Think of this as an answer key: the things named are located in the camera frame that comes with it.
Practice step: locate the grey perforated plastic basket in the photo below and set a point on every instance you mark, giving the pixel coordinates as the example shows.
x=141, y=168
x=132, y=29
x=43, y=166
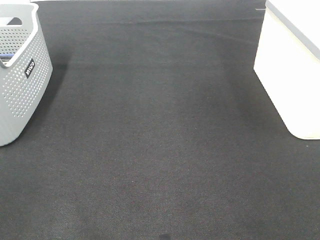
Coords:
x=24, y=78

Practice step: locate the blue item in grey basket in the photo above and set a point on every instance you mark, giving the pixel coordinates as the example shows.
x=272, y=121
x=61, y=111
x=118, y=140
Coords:
x=6, y=56

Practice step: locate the white plastic basket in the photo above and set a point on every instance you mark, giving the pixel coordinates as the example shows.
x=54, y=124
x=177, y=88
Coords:
x=287, y=63

